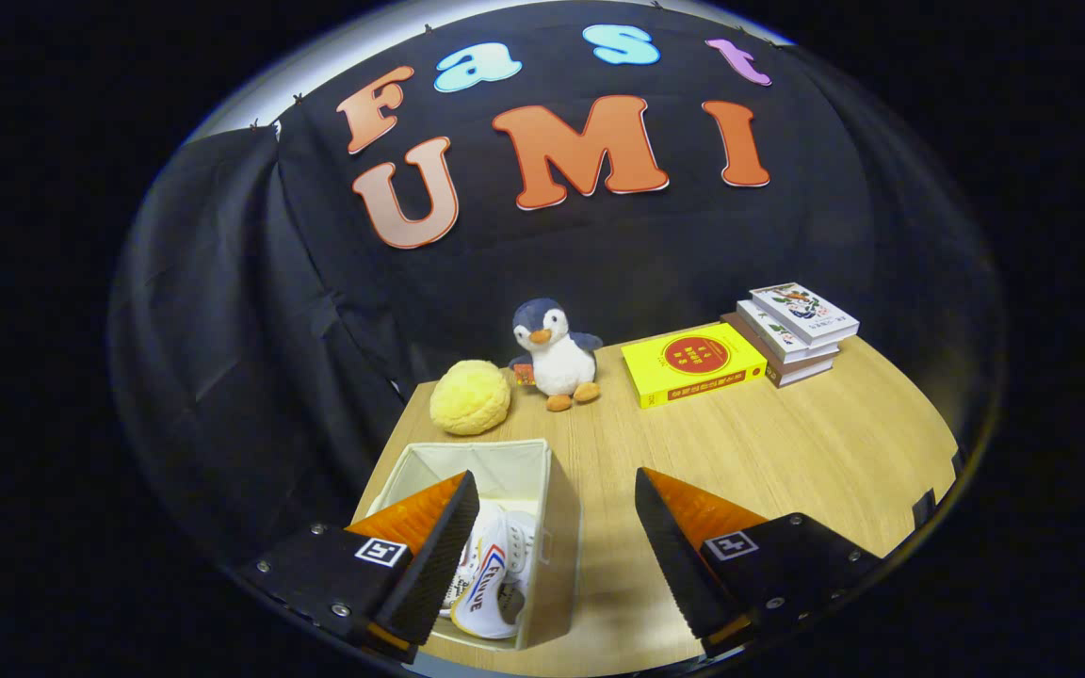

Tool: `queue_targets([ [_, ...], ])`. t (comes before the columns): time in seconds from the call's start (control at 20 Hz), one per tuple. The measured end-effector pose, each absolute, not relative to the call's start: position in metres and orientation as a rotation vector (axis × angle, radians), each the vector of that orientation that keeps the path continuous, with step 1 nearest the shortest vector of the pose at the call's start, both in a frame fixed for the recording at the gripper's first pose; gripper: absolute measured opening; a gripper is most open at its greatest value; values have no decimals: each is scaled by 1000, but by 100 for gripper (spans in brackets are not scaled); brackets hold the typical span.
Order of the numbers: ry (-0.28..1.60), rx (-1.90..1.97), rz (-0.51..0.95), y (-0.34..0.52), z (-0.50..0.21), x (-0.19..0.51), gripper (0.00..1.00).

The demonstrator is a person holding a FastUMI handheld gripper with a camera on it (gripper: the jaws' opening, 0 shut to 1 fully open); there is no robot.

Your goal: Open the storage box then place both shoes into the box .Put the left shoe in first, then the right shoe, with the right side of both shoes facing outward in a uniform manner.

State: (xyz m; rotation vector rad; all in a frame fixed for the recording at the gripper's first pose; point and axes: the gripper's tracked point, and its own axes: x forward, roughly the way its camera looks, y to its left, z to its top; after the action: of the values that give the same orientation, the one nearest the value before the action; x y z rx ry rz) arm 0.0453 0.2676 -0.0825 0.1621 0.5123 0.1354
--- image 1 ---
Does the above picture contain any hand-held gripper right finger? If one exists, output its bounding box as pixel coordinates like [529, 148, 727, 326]
[635, 466, 885, 658]

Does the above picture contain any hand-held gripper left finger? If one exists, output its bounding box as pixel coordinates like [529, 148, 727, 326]
[239, 470, 481, 662]

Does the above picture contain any white striped canvas shoe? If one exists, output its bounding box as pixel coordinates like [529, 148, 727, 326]
[453, 504, 540, 641]
[442, 527, 482, 615]

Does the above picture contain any beige fabric storage box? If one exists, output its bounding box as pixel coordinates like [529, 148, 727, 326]
[354, 438, 583, 653]

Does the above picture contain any yellow round plush bun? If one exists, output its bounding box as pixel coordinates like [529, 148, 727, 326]
[429, 359, 511, 436]

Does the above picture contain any yellow book with red circle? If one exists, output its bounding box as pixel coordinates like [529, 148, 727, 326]
[621, 322, 769, 410]

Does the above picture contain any brown book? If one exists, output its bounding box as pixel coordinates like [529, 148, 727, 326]
[721, 313, 835, 389]

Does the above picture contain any penguin plush toy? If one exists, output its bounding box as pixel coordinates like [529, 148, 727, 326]
[508, 298, 604, 412]

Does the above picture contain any black backdrop cloth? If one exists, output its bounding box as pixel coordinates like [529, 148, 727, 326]
[109, 0, 1005, 566]

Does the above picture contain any white book with floral cover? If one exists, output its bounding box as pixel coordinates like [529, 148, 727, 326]
[750, 282, 861, 346]

